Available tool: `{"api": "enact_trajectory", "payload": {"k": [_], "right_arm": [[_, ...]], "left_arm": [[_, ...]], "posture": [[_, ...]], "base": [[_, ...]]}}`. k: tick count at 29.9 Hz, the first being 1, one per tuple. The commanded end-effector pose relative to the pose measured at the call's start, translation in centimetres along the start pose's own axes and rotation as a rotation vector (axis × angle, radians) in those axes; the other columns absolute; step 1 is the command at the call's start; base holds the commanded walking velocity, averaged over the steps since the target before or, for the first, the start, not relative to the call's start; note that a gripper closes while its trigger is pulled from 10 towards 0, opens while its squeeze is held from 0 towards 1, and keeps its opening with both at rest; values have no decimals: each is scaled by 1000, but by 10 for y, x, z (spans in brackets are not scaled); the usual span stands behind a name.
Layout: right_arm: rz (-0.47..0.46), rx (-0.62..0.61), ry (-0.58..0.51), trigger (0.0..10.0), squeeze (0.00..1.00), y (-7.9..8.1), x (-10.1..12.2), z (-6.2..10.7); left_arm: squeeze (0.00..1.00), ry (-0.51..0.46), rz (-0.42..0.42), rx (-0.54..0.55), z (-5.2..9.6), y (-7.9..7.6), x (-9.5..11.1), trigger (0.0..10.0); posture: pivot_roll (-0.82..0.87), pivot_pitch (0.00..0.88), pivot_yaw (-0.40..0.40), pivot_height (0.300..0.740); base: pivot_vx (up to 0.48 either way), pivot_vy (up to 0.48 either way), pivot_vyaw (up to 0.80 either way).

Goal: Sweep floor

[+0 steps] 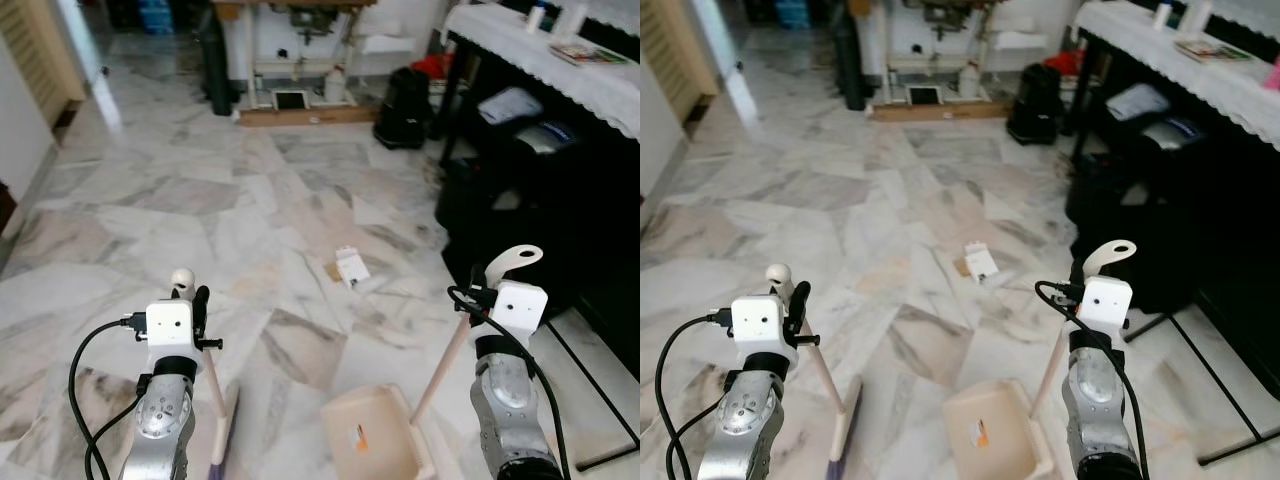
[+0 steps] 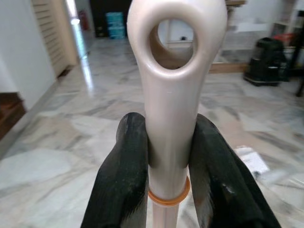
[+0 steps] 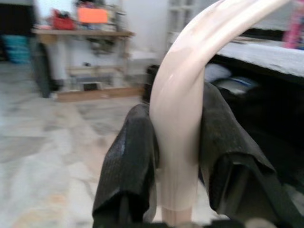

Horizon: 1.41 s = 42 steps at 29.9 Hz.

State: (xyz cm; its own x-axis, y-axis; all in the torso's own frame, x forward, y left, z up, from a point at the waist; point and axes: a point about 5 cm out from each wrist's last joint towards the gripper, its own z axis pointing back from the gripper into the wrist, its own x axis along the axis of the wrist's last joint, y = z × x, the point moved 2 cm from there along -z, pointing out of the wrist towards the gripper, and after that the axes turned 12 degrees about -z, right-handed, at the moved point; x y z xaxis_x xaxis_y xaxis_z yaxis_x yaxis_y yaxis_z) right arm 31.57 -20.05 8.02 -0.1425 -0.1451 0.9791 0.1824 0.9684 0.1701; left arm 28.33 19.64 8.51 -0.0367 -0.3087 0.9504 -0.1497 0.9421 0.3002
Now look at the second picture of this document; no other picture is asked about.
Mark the red bag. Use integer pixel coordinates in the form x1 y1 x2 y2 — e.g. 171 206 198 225
276 33 296 45

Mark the white shelf unit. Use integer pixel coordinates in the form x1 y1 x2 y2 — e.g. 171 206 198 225
272 0 304 48

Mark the beige broom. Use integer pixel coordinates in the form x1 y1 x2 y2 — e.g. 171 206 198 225
126 0 229 228

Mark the beige louvered door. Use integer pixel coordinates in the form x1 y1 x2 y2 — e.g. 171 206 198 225
30 0 79 78

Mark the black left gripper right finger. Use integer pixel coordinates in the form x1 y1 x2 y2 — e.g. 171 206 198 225
189 113 282 228

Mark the dark wooden staircase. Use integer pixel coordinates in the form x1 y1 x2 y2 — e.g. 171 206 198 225
0 91 27 141

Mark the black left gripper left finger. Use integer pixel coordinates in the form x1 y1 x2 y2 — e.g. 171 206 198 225
80 112 150 228

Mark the black cabinet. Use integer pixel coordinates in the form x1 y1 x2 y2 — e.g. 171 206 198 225
89 0 133 38

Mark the red fire extinguisher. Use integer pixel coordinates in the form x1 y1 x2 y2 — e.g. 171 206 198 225
80 10 90 31

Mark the white printed box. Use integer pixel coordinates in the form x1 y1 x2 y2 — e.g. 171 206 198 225
234 146 270 176

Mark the black vacuum cleaner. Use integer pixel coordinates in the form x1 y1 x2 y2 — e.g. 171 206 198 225
243 37 292 86

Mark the blue carton stack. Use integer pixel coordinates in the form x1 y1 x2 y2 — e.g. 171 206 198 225
105 11 126 39

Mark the long wooden plank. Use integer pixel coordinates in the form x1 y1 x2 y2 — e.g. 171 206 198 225
209 62 249 74

